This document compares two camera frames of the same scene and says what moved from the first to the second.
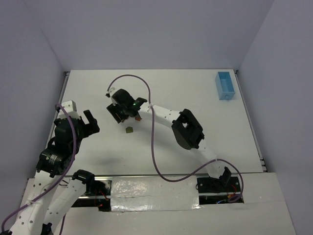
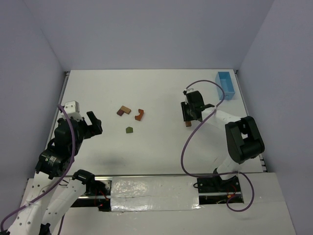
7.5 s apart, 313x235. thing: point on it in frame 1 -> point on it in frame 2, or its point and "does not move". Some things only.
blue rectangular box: (224, 85) does not move
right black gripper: (117, 111) -> (186, 112)
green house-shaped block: (129, 129) does not move
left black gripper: (83, 126) does not move
